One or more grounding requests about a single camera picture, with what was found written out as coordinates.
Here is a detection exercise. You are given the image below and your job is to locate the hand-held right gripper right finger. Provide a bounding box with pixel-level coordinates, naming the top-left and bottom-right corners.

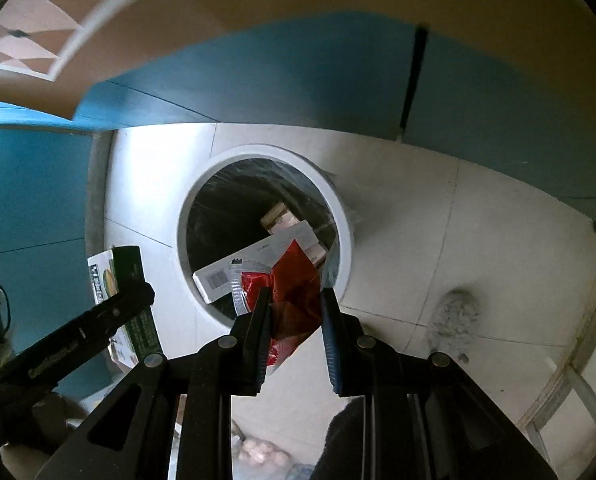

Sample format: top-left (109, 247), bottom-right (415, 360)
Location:
top-left (320, 287), bottom-right (559, 480)

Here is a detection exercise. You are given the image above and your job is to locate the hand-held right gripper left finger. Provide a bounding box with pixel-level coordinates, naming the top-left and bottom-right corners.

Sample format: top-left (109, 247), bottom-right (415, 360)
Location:
top-left (35, 286), bottom-right (275, 480)

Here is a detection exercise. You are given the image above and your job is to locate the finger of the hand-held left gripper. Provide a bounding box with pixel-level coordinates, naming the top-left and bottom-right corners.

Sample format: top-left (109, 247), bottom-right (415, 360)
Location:
top-left (0, 280), bottom-right (157, 397)

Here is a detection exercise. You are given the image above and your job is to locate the red snack packet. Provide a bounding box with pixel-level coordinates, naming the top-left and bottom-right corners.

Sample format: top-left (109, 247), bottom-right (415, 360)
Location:
top-left (230, 238), bottom-right (325, 377)

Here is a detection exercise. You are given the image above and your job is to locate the green and white carton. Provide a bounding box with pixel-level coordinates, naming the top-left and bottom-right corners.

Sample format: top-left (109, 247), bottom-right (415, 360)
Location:
top-left (87, 245), bottom-right (163, 367)

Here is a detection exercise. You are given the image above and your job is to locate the white round trash can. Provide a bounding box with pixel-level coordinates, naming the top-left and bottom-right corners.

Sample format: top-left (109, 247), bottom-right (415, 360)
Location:
top-left (176, 144), bottom-right (353, 329)

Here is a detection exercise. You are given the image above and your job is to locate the white flat box with barcode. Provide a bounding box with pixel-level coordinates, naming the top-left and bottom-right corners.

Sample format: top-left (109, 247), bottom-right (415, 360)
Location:
top-left (192, 219), bottom-right (315, 305)

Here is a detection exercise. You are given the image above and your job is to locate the small tan box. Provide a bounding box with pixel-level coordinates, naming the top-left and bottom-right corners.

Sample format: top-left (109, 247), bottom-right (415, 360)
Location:
top-left (303, 237), bottom-right (330, 267)
top-left (260, 202), bottom-right (300, 235)

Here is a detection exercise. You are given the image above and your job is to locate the dark cloth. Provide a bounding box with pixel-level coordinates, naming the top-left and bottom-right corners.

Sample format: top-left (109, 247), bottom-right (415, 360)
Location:
top-left (310, 399), bottom-right (369, 480)

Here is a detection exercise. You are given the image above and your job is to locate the clear plastic bag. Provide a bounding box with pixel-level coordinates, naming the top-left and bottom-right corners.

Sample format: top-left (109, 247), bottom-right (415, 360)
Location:
top-left (230, 419), bottom-right (323, 480)

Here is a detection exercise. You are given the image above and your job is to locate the black bin liner bag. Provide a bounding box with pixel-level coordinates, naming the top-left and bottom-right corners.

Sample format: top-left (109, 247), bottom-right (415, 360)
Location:
top-left (183, 157), bottom-right (365, 312)

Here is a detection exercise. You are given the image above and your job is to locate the blue cabinet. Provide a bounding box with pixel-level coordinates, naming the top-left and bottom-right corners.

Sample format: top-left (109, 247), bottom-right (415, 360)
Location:
top-left (0, 10), bottom-right (596, 411)

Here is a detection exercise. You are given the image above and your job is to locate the white metal frame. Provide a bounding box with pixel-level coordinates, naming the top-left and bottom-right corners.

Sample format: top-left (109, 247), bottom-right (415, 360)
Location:
top-left (520, 255), bottom-right (596, 467)

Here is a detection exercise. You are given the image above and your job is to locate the black cabinet handle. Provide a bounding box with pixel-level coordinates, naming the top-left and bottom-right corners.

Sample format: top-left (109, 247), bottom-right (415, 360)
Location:
top-left (399, 24), bottom-right (430, 131)

